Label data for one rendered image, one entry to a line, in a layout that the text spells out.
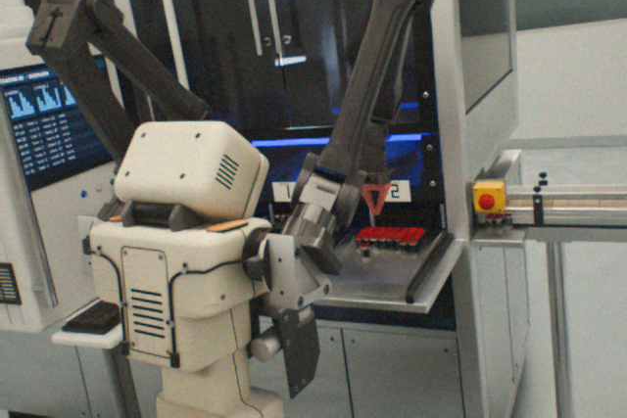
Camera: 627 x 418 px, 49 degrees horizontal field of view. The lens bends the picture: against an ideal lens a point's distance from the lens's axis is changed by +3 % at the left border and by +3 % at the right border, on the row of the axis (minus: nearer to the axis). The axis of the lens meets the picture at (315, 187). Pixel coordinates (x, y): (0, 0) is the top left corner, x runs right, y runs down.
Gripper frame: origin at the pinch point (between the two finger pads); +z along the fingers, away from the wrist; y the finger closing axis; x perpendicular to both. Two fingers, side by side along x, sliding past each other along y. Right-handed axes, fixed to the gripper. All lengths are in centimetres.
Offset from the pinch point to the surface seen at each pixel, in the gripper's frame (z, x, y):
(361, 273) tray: 18.3, 9.6, 13.1
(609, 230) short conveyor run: 13, -46, 49
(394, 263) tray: 17.1, 3.0, 20.1
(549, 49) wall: -57, 13, 493
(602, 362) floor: 86, -39, 147
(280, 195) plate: 2, 43, 36
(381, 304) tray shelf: 21.4, -0.4, -0.8
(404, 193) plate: 1.3, 4.6, 36.3
